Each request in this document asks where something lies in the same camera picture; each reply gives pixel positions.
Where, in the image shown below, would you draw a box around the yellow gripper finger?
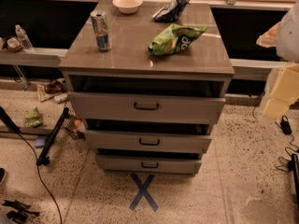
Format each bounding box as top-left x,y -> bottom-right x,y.
256,22 -> 280,48
263,63 -> 299,119

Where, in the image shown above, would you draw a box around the redbull can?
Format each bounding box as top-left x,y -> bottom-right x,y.
90,10 -> 111,52

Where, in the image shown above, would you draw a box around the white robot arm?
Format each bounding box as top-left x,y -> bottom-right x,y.
256,1 -> 299,119

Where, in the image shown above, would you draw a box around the green chip bag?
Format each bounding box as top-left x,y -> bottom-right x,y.
148,23 -> 206,56

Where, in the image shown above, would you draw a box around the blue chip bag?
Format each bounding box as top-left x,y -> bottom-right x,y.
152,0 -> 191,22

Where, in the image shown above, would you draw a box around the green bag on floor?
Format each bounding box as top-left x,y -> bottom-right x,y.
24,107 -> 43,128

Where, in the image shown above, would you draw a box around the black power adapter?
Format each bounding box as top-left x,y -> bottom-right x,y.
280,116 -> 292,135

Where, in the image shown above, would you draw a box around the grey drawer cabinet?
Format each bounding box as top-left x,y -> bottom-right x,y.
58,0 -> 235,176

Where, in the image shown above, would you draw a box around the white bowl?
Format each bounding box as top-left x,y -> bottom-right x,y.
112,0 -> 143,14

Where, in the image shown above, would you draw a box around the blue tape cross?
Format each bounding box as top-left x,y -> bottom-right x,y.
129,174 -> 158,212

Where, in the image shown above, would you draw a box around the snack wrappers on floor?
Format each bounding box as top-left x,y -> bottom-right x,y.
37,78 -> 67,103

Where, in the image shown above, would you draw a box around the plastic water bottle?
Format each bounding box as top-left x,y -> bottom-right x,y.
15,24 -> 34,51

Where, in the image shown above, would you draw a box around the black tripod leg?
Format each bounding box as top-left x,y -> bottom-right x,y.
36,107 -> 69,166

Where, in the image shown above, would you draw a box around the crumpled item on shelf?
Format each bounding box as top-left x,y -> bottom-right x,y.
0,36 -> 22,52

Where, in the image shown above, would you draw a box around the black clips on floor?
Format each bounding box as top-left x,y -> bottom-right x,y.
1,200 -> 40,224

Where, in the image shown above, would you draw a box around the wire basket with fruit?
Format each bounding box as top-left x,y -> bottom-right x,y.
63,101 -> 85,140

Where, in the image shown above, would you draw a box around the black cable on floor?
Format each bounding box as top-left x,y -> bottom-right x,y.
0,105 -> 64,224

